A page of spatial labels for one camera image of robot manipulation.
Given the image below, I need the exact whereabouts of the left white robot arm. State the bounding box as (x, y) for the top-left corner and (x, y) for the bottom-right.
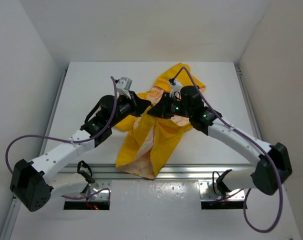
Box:
(9, 91), (151, 212)

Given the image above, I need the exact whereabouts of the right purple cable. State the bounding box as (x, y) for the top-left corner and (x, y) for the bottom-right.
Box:
(175, 66), (284, 233)

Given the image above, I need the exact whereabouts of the metal base plate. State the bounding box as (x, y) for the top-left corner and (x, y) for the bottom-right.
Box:
(62, 179), (112, 202)
(198, 180), (245, 202)

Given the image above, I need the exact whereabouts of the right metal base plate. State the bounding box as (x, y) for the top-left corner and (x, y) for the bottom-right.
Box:
(198, 180), (245, 202)

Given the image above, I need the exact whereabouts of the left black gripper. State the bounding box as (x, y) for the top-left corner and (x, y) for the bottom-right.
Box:
(107, 89), (150, 127)

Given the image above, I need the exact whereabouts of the aluminium rail front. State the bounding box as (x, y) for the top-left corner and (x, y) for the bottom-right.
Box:
(56, 163), (255, 180)

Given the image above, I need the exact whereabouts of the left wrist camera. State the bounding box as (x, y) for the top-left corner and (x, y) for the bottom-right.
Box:
(116, 77), (132, 99)

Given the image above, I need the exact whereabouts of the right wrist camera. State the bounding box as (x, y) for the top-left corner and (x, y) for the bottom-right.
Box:
(168, 78), (183, 98)

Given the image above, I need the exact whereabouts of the aluminium rail left side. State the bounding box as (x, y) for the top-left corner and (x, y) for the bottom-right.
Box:
(1, 68), (69, 238)

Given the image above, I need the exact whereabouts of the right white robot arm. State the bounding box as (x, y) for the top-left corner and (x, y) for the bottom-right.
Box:
(147, 86), (293, 196)

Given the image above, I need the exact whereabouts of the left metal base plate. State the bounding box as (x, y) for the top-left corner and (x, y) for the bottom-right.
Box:
(62, 179), (112, 202)

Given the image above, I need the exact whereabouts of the aluminium rail right side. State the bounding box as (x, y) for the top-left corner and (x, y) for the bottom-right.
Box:
(235, 66), (262, 140)

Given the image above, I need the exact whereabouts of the aluminium rail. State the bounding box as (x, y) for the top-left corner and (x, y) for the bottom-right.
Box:
(235, 66), (262, 140)
(56, 163), (255, 180)
(1, 68), (69, 238)

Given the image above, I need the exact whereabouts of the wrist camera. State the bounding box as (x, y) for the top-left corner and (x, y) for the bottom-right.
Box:
(116, 77), (132, 99)
(168, 78), (183, 98)

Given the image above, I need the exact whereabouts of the yellow jacket with patterned lining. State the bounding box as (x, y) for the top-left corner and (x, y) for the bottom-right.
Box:
(115, 63), (192, 175)

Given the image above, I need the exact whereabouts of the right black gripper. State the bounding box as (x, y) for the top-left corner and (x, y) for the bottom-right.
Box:
(147, 92), (193, 119)

